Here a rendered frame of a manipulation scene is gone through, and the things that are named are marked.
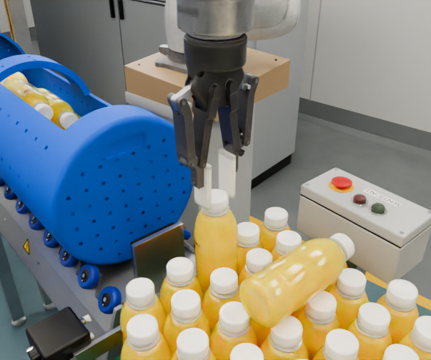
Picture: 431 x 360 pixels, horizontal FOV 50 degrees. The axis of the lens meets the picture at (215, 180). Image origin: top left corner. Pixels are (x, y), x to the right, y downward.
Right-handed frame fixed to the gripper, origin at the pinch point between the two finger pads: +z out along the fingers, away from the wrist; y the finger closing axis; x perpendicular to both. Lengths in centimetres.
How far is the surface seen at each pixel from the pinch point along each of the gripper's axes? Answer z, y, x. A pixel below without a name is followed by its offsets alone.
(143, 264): 18.8, 6.7, -10.6
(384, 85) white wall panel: 80, -264, -122
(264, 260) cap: 11.7, -3.3, 7.3
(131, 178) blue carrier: 7.2, 2.9, -18.6
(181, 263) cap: 11.7, 6.5, 0.0
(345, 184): 8.4, -25.2, 5.2
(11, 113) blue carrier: 0.3, 12.8, -42.8
